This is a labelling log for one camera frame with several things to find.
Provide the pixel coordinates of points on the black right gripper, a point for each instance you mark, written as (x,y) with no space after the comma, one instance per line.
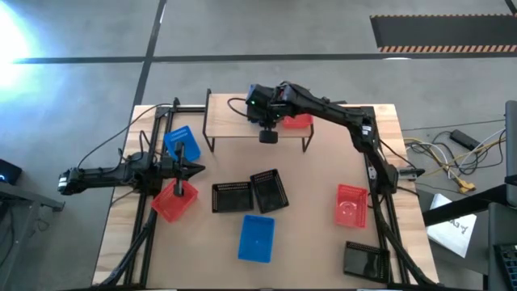
(266,105)

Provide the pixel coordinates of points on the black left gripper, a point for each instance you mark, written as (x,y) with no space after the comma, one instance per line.
(177,169)

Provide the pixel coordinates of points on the blue plastic basket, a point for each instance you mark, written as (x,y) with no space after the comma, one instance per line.
(256,238)
(186,135)

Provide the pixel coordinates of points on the red plastic basket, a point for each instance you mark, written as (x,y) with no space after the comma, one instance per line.
(351,206)
(299,122)
(169,206)

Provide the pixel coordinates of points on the black plastic basket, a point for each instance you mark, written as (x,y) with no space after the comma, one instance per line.
(365,262)
(268,192)
(232,198)

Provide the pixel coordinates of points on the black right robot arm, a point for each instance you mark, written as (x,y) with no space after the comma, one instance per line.
(343,115)

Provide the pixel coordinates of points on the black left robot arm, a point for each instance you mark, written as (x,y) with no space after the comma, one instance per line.
(101,175)

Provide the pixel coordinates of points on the wooden shelf with black legs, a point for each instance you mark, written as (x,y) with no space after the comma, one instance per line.
(230,121)

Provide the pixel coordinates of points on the grey metal stand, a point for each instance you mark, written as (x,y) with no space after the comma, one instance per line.
(24,198)

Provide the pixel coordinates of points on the black device with blue light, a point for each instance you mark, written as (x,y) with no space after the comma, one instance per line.
(10,171)

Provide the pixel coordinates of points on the black hazard-striped floor mat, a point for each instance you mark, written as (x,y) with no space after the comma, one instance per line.
(444,32)

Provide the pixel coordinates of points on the black power adapter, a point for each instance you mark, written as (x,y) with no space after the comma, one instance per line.
(464,139)

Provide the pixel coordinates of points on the black desk bar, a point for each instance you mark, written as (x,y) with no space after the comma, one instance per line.
(464,206)

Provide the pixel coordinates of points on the white paper sheet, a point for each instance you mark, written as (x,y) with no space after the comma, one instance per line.
(452,234)

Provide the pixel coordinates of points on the grey upright panel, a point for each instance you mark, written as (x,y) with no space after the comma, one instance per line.
(512,137)

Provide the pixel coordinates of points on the grey desk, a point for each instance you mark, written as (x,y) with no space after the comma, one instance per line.
(501,226)

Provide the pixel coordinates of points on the dark slotted crate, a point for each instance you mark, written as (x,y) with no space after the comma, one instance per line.
(507,266)

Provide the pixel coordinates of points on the black metal table frame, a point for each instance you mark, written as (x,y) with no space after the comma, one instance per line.
(186,108)

